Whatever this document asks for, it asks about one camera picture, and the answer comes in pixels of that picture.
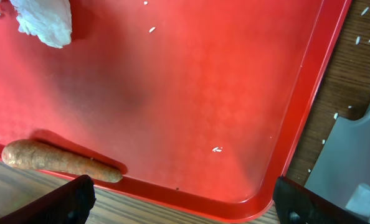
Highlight white tissue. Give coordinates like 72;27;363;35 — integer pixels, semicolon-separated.
11;0;72;49

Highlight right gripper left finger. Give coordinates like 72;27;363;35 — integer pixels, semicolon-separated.
0;175;96;224

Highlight orange carrot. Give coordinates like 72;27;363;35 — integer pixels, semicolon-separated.
1;139;123;183

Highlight red serving tray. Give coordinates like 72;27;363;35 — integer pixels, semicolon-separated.
0;0;350;222

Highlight grey dishwasher rack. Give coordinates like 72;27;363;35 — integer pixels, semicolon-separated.
305;105;370;223

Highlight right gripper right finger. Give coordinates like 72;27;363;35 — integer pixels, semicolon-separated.
272;176;368;224

